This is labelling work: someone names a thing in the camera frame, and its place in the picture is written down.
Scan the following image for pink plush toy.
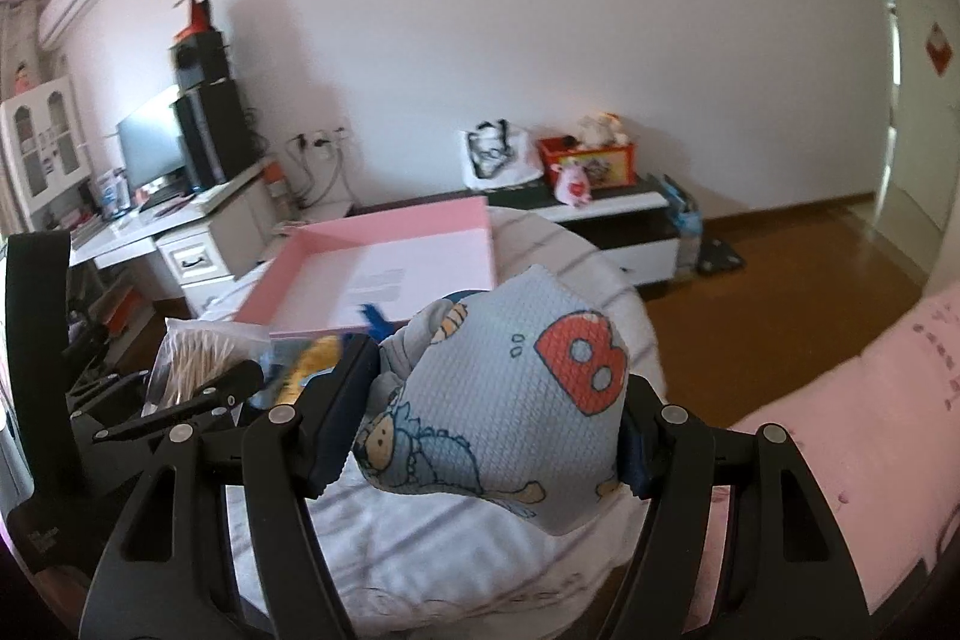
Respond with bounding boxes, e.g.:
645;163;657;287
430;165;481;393
550;161;592;208

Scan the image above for cartoon print baby cloth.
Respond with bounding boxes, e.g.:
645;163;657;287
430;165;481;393
353;265;630;536

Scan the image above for white plush sheep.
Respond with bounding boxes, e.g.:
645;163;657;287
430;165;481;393
576;112;630;149

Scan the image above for white glass door cabinet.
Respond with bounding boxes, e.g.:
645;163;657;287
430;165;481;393
2;76;91;216

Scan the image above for red paper bag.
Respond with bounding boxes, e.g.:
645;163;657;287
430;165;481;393
174;0;213;44

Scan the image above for yellow crocheted toy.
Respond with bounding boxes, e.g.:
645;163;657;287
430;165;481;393
274;335;343;406

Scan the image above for white tote bag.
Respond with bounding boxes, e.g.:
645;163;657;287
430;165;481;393
459;119;544;191

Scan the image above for small doll on cabinet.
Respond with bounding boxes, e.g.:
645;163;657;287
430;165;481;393
13;62;36;96

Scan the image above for black box on tower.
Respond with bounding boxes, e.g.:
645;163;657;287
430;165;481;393
169;29;231;92

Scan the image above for white desk with drawers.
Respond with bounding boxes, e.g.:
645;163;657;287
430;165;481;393
70;164;278;315

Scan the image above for blue packages beside stand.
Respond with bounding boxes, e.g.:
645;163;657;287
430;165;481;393
656;174;703;276

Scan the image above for black computer tower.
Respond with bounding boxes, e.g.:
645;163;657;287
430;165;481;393
172;80;260;190

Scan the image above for computer monitor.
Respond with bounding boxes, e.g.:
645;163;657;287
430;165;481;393
117;107;184;190

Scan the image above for low black white tv stand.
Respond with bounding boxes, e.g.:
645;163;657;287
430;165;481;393
348;182;680;287

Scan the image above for royal blue knitted item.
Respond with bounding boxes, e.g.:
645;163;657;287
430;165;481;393
359;304;397;342

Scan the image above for bag of cotton swabs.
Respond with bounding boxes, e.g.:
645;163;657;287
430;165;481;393
142;319;272;416

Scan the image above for pink shallow box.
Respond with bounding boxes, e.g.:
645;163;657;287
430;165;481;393
235;197;496;336

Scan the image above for wall power sockets with cables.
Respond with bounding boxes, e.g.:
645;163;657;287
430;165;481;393
283;125;359;211

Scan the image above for pink bedding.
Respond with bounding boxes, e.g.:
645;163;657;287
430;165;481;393
734;284;958;635

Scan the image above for red toy storage box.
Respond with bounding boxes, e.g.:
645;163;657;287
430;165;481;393
537;136;638;188

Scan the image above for red door decoration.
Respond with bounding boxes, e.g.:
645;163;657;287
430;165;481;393
924;23;953;76

